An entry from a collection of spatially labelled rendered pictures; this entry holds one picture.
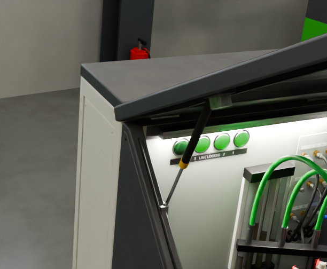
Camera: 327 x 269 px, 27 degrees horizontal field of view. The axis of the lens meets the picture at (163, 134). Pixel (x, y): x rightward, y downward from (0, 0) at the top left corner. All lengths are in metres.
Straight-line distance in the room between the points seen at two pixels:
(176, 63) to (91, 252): 0.59
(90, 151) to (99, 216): 0.18
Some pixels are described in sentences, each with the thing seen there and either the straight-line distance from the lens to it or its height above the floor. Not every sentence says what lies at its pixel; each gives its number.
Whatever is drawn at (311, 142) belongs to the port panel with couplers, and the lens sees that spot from 1.92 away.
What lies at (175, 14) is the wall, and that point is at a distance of 6.04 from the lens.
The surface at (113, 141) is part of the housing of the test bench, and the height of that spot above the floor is 1.38.
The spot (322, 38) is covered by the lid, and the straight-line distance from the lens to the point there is 0.94.
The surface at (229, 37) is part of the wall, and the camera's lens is 6.51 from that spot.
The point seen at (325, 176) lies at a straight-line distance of 1.54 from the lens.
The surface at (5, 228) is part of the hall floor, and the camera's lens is 3.84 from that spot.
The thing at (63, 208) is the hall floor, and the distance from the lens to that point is 4.01.
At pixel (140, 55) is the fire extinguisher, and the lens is 5.26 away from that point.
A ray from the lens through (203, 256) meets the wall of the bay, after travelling 1.91.
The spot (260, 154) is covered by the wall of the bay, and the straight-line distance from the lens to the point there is 1.83.
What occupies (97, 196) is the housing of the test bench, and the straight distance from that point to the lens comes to 1.83.
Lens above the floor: 2.10
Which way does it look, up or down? 25 degrees down
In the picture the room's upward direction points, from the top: 6 degrees clockwise
